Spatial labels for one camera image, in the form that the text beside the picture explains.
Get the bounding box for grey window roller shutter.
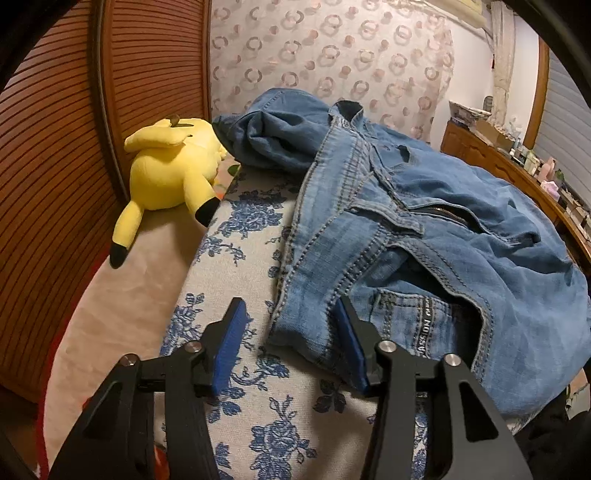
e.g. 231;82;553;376
534;52;591;207

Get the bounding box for blue denim jeans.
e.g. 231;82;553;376
213;89;590;421

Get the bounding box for blue floral white quilt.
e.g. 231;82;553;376
161;158;377;479

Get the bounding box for brown louvered wardrobe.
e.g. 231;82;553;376
1;1;211;402

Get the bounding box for wooden sideboard cabinet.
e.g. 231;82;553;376
441;120;590;277

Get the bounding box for beige bed sheet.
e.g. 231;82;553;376
42;206;204;462

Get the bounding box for yellow plush toy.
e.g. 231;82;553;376
109;115;228;269

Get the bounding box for circle patterned curtain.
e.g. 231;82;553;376
211;0;455;142

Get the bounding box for cardboard box on sideboard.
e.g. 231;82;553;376
475;119;514;152

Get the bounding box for pink bottle on sideboard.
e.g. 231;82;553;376
538;157;556;182

